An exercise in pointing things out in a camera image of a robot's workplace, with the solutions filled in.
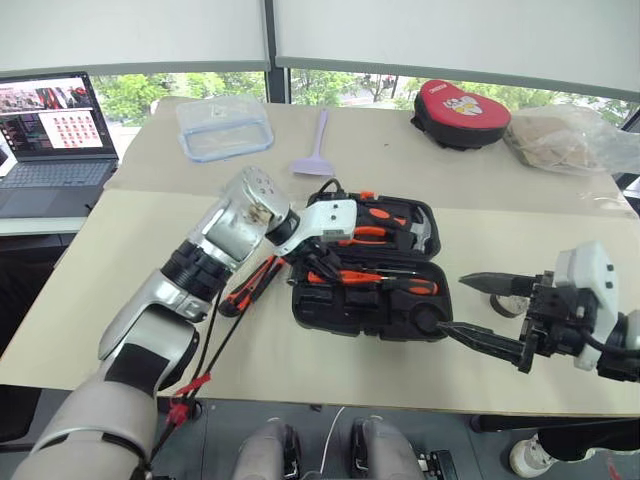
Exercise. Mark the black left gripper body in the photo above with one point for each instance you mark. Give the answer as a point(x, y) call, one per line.
point(320, 250)

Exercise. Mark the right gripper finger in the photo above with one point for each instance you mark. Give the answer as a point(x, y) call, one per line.
point(490, 342)
point(500, 284)

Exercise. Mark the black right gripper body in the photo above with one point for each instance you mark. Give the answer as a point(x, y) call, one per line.
point(562, 320)

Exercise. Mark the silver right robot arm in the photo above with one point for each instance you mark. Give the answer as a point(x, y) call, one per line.
point(625, 345)

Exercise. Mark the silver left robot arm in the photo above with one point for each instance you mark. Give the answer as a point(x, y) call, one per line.
point(150, 310)

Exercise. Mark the black plastic tool case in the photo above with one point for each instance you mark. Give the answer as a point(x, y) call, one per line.
point(350, 315)

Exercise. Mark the thin precision screwdriver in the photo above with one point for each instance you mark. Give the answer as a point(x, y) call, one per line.
point(350, 275)

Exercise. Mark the black electrical tape roll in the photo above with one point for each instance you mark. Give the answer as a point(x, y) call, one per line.
point(500, 306)

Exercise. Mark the round black tape measure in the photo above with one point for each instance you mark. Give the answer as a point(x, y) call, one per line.
point(426, 317)

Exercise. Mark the orange black utility knife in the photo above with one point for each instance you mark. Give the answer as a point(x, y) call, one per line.
point(245, 295)

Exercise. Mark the short orange black screwdriver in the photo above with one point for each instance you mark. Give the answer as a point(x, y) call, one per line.
point(381, 214)

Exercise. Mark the long orange black screwdriver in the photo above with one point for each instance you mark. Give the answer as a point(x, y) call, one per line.
point(415, 286)

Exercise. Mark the lilac plastic scraper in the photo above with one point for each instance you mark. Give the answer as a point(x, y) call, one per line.
point(312, 165)

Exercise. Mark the steel claw hammer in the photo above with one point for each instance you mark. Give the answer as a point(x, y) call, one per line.
point(421, 235)

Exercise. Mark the white sneaker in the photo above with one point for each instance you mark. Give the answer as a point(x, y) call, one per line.
point(532, 457)

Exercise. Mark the grey rounded robot leg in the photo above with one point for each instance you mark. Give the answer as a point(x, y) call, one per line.
point(382, 450)
point(267, 455)

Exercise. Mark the clear container with blue rim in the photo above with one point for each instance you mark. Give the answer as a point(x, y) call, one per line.
point(225, 130)

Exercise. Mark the clear plastic bag with contents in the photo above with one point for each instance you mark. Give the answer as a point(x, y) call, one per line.
point(555, 140)

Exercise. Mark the grey window mullion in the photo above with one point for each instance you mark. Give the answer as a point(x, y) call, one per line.
point(277, 82)

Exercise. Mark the red black zipper pouch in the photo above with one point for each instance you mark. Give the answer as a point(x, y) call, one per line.
point(460, 112)

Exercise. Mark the white roller blind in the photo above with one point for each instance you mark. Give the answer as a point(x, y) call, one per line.
point(450, 35)
point(130, 30)

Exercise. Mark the grey open laptop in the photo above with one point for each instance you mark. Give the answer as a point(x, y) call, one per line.
point(55, 170)

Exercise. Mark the white side desk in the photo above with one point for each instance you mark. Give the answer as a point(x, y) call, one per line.
point(40, 225)

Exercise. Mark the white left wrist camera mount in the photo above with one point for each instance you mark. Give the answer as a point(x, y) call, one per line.
point(327, 217)

